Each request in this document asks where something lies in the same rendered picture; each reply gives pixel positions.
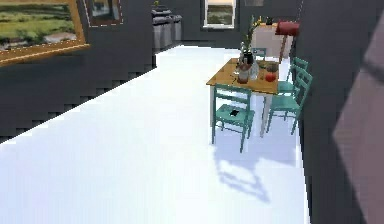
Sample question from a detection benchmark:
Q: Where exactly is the white framed window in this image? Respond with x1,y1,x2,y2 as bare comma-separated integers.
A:
202,0,237,30

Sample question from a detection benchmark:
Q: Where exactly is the black vase with plant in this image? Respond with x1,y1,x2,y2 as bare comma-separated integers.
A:
239,14,263,66

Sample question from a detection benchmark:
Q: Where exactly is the clear glass bottle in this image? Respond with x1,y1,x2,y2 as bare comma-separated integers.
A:
249,59,260,81

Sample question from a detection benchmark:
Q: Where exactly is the red shade floor lamp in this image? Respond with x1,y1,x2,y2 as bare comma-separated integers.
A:
275,20,300,64

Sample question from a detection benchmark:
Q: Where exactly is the wooden dining table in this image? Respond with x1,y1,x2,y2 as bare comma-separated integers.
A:
205,57,280,138

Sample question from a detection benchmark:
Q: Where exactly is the teal wooden chair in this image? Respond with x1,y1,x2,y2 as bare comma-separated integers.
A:
266,67,314,136
252,47,268,61
277,56,310,96
210,83,256,154

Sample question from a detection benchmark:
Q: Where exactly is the grey kitchen cabinet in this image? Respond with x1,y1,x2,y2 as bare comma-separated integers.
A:
151,8,183,52

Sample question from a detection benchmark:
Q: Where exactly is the dark framed wall picture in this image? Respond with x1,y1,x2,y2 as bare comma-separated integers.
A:
83,0,124,28

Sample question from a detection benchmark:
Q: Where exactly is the gold framed landscape painting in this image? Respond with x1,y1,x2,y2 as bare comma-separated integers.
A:
0,0,91,67

